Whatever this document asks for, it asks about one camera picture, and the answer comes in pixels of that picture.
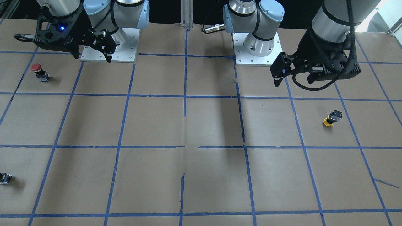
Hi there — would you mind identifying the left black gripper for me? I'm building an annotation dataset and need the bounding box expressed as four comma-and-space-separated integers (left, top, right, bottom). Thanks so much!
270, 27, 352, 87

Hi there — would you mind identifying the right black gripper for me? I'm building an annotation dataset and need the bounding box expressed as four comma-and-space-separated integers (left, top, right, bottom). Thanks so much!
36, 11, 117, 63

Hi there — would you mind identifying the yellow push button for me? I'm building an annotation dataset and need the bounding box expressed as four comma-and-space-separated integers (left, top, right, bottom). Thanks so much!
323, 110, 343, 127

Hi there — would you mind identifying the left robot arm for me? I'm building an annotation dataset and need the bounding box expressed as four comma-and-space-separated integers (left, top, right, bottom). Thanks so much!
223, 0, 380, 91

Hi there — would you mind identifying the red push button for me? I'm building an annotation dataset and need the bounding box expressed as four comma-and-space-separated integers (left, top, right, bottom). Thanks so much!
30, 63, 49, 82

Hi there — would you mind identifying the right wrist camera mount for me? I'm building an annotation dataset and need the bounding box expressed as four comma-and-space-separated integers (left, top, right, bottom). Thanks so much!
13, 16, 71, 52

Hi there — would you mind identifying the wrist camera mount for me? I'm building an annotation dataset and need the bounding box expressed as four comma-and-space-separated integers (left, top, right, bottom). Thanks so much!
307, 53, 361, 84
13, 16, 71, 52

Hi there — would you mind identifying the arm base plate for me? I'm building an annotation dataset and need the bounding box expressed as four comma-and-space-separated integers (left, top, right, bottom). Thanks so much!
232, 33, 282, 66
80, 28, 141, 63

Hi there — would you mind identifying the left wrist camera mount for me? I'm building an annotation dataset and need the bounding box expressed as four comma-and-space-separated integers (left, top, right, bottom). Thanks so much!
307, 53, 361, 84

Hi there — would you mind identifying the aluminium frame post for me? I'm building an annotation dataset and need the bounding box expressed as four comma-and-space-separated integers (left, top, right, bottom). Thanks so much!
180, 0, 193, 30

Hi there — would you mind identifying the small black yellow switch block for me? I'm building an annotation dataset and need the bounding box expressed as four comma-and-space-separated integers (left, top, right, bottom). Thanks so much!
0, 173, 13, 185

